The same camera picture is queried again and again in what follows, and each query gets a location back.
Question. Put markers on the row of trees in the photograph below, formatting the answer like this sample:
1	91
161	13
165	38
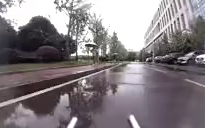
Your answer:
90	33

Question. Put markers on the wet grey asphalt road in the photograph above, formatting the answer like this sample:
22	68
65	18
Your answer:
133	90

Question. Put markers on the white painted lane line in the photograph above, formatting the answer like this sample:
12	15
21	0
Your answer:
46	90
190	81

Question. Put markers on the robot's own part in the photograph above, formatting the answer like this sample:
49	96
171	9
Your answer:
72	122
134	121

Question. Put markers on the kerb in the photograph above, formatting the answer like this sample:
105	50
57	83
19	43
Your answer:
40	85

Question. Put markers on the red brick sidewalk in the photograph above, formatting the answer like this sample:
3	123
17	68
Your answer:
30	77

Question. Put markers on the grass strip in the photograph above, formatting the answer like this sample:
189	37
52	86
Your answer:
26	66

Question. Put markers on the dark dense trees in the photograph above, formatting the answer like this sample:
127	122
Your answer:
23	41

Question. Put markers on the row of parked cars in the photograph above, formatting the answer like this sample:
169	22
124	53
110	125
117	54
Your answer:
186	58

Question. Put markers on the long grey office building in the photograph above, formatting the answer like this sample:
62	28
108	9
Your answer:
175	20

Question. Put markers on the trees beside building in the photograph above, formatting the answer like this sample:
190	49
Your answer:
186	40

